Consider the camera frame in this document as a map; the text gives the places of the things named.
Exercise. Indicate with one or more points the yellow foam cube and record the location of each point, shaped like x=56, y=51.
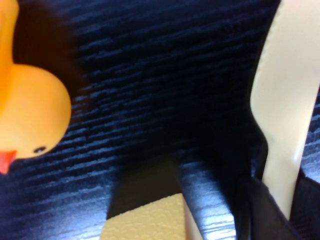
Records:
x=145, y=220

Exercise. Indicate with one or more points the pale yellow plastic knife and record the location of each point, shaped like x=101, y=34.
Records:
x=282, y=100

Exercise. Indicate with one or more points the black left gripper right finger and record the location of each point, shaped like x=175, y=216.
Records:
x=311, y=210

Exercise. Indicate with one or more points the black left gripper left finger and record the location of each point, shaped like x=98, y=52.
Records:
x=260, y=215

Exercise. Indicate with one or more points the yellow rubber duck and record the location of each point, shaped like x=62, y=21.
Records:
x=27, y=100

